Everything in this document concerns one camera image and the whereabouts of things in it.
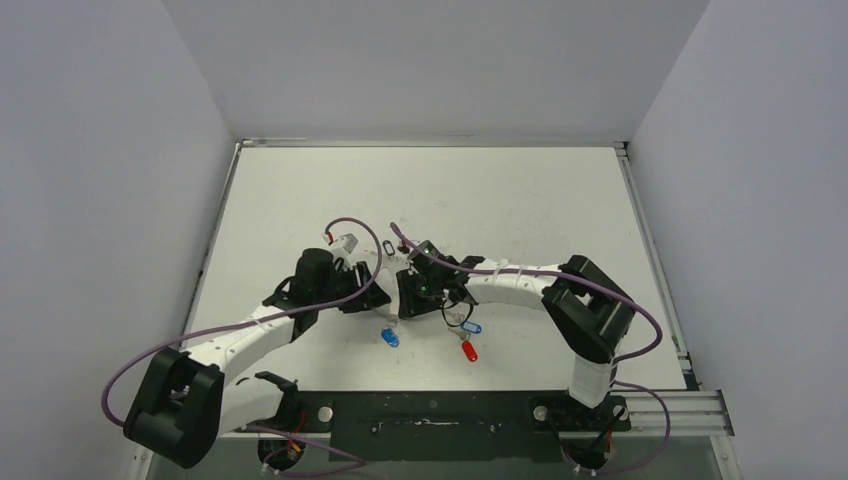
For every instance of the black key tag white label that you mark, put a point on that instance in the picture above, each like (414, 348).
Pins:
(388, 248)

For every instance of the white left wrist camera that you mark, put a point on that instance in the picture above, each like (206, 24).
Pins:
(341, 246)

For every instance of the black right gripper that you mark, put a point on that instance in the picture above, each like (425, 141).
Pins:
(411, 295)

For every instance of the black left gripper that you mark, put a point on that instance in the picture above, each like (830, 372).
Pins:
(371, 297)

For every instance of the blue white key tag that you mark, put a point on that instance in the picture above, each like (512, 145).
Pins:
(471, 327)

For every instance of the red key tag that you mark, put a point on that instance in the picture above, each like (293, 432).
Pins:
(469, 351)

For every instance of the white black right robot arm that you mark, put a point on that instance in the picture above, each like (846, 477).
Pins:
(585, 305)

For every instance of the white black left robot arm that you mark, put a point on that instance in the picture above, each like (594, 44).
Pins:
(188, 398)

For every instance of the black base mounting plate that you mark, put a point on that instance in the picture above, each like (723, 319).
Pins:
(452, 425)

